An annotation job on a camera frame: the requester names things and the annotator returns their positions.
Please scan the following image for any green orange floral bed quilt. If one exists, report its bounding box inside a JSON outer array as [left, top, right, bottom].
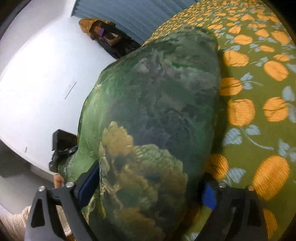
[[149, 1, 295, 240]]

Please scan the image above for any cream fleece sleeve forearm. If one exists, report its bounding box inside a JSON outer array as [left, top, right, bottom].
[[1, 206, 72, 240]]

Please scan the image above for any person's left hand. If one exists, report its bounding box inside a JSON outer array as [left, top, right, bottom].
[[53, 174, 64, 188]]

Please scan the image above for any blue pleated curtain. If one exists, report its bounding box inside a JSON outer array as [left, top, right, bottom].
[[72, 0, 196, 44]]

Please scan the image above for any green landscape print padded jacket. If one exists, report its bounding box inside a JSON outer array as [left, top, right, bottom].
[[58, 26, 221, 240]]

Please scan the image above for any white wall switch plate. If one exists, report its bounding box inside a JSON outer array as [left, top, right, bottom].
[[63, 81, 77, 99]]

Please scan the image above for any coat rack with hung clothes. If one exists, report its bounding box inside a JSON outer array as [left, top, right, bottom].
[[79, 18, 141, 59]]

